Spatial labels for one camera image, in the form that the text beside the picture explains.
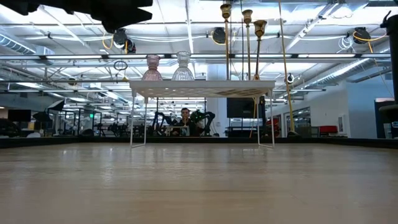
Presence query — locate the black ceiling cable reel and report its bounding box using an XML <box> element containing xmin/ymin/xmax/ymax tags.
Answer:
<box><xmin>353</xmin><ymin>27</ymin><xmax>371</xmax><ymax>45</ymax></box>
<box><xmin>212</xmin><ymin>27</ymin><xmax>226</xmax><ymax>45</ymax></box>
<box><xmin>113</xmin><ymin>28</ymin><xmax>129</xmax><ymax>46</ymax></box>

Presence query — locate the black wall monitor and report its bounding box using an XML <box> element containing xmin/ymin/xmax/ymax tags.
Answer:
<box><xmin>226</xmin><ymin>98</ymin><xmax>259</xmax><ymax>118</ymax></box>

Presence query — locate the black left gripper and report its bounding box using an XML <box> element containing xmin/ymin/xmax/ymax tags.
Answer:
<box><xmin>90</xmin><ymin>0</ymin><xmax>153</xmax><ymax>34</ymax></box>

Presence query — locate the tall brass candlestick holder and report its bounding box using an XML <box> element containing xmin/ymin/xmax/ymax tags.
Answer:
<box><xmin>220</xmin><ymin>2</ymin><xmax>233</xmax><ymax>81</ymax></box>
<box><xmin>253</xmin><ymin>19</ymin><xmax>268</xmax><ymax>81</ymax></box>
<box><xmin>241</xmin><ymin>9</ymin><xmax>253</xmax><ymax>81</ymax></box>

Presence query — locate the white lattice shelf rack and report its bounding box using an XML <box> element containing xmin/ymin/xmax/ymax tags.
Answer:
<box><xmin>129</xmin><ymin>80</ymin><xmax>277</xmax><ymax>149</ymax></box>

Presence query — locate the white building column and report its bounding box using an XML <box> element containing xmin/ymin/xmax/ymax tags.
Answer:
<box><xmin>206</xmin><ymin>64</ymin><xmax>228</xmax><ymax>138</ymax></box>

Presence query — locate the black studio softbox light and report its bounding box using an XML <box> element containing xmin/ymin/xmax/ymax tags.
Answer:
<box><xmin>46</xmin><ymin>99</ymin><xmax>66</xmax><ymax>113</ymax></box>

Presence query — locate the red seat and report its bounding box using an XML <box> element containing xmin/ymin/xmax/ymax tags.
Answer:
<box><xmin>319</xmin><ymin>125</ymin><xmax>338</xmax><ymax>136</ymax></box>

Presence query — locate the clear glass candle holder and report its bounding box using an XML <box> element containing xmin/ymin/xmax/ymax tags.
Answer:
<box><xmin>172</xmin><ymin>51</ymin><xmax>195</xmax><ymax>82</ymax></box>

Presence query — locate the seated person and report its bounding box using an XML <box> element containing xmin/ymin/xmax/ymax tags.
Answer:
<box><xmin>177</xmin><ymin>108</ymin><xmax>196</xmax><ymax>137</ymax></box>

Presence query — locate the long yellow cable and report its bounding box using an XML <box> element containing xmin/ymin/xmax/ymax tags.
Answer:
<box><xmin>277</xmin><ymin>0</ymin><xmax>301</xmax><ymax>138</ymax></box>

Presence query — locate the black aluminium table frame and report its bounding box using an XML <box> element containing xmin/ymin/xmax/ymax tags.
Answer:
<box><xmin>0</xmin><ymin>136</ymin><xmax>398</xmax><ymax>149</ymax></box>

